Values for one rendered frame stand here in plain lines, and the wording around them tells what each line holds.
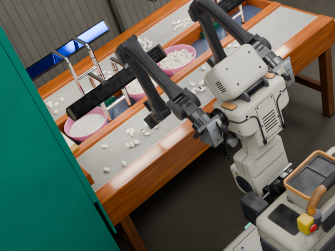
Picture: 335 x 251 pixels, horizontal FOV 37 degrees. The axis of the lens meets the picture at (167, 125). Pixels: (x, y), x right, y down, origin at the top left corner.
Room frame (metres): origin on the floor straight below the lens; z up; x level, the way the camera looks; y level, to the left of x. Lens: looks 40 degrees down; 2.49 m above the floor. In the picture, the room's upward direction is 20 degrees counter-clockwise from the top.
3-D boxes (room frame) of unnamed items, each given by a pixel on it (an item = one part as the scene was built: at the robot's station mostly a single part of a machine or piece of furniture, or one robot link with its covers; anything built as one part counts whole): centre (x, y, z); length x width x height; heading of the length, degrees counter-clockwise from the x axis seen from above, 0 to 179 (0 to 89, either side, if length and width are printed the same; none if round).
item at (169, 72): (2.67, -0.20, 0.72); 0.27 x 0.27 x 0.10
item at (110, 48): (3.11, 0.15, 0.67); 1.81 x 0.12 x 0.19; 117
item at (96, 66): (2.61, 0.38, 0.90); 0.20 x 0.19 x 0.45; 117
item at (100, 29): (2.68, 0.42, 1.08); 0.62 x 0.08 x 0.07; 117
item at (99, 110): (2.35, 0.45, 0.72); 0.27 x 0.27 x 0.10
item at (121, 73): (2.18, 0.17, 1.08); 0.62 x 0.08 x 0.07; 117
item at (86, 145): (2.48, -0.17, 0.71); 1.81 x 0.05 x 0.11; 117
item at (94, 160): (2.32, -0.25, 0.73); 1.81 x 0.30 x 0.02; 117
